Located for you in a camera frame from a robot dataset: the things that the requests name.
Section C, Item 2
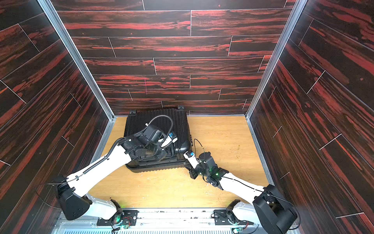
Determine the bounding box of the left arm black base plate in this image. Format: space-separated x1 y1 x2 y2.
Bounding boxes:
96 210 139 228

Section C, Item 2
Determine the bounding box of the right aluminium corner post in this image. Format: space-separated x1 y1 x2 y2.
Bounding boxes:
245 0 307 124

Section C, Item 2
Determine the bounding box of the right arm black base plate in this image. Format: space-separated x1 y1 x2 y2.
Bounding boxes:
210 209 253 226

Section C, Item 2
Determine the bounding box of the black hard-shell suitcase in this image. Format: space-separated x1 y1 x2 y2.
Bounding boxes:
124 107 192 173

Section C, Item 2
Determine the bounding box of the left aluminium corner post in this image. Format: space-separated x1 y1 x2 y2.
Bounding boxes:
37 0 115 121

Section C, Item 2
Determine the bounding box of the aluminium corner post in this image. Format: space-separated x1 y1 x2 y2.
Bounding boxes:
245 0 307 124
37 0 115 121

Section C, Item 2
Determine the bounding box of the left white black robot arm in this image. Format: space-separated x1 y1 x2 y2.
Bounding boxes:
54 124 178 224

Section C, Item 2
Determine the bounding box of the aluminium front rail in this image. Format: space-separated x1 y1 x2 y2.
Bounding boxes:
52 208 266 234

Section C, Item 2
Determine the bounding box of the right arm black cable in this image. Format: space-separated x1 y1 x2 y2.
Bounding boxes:
193 138 206 159

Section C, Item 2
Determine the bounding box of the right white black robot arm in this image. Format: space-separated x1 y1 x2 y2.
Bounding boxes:
184 151 301 234

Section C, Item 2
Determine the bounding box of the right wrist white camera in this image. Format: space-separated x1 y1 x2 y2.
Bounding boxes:
184 150 199 169

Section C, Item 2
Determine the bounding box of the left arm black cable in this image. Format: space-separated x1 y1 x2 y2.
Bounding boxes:
43 114 174 186

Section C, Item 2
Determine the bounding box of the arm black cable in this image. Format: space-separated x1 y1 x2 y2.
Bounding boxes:
43 114 174 186
193 138 206 159

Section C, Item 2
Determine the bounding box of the wrist white camera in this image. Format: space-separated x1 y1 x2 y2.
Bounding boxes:
161 132 178 148
184 150 199 169

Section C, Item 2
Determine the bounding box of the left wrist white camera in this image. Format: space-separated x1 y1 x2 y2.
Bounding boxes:
161 132 178 148

